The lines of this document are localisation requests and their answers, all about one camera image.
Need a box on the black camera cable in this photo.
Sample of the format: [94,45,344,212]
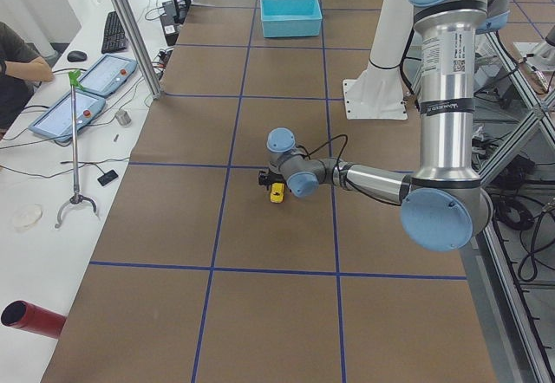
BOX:
[303,133,404,206]

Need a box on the blue teach pendant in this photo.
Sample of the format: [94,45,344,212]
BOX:
[79,54,137,98]
[28,90,106,141]

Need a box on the black keyboard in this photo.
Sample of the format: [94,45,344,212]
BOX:
[101,11,127,54]

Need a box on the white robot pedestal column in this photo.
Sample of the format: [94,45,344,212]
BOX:
[343,0,413,120]

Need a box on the aluminium frame post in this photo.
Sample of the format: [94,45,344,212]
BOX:
[111,0,162,100]

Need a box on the seated person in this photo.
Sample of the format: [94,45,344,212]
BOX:
[1,23,54,137]

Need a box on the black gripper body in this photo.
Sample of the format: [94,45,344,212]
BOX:
[258,169,286,189]

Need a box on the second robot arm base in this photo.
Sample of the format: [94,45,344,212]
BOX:
[514,28,555,73]

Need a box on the near blue teach pendant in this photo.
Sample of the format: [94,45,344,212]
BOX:
[28,90,106,141]

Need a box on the black computer mouse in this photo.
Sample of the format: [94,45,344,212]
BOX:
[67,50,88,62]

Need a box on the yellow beetle toy car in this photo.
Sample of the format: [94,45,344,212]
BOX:
[270,182,285,204]

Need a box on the light blue plastic bin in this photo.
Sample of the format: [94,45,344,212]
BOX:
[260,0,323,38]

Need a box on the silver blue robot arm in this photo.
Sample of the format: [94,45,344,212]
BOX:
[258,0,509,251]

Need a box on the green handled reacher grabber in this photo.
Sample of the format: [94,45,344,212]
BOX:
[55,69,98,229]

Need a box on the small black phone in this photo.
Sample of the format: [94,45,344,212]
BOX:
[97,170,118,186]

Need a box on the small silver metal cylinder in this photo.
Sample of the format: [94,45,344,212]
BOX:
[114,109,131,127]

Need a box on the red cylinder bottle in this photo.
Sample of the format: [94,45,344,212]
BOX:
[1,300,66,339]

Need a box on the far blue teach pendant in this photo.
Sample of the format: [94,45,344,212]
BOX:
[79,54,137,98]

